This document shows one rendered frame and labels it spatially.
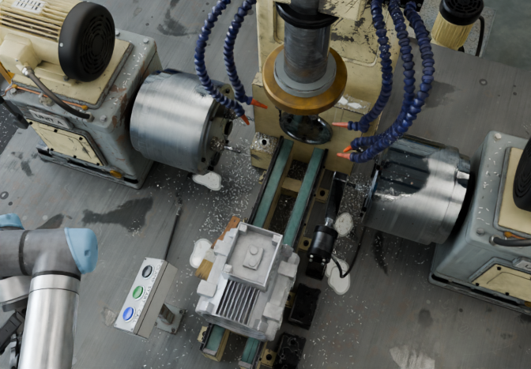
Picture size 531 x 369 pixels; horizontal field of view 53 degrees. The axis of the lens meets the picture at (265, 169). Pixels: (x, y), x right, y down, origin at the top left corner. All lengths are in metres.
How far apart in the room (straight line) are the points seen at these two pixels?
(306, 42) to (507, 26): 2.31
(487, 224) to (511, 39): 2.02
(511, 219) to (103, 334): 1.05
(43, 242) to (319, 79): 0.60
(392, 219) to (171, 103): 0.59
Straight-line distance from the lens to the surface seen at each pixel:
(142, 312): 1.24
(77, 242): 0.92
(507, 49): 3.13
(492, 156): 1.34
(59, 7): 1.34
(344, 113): 1.35
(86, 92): 1.40
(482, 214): 1.27
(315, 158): 1.52
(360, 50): 1.35
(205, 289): 1.23
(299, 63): 1.06
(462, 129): 1.79
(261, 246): 1.21
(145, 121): 1.36
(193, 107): 1.32
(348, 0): 0.91
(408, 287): 1.55
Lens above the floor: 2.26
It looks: 64 degrees down
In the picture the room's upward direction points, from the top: 3 degrees counter-clockwise
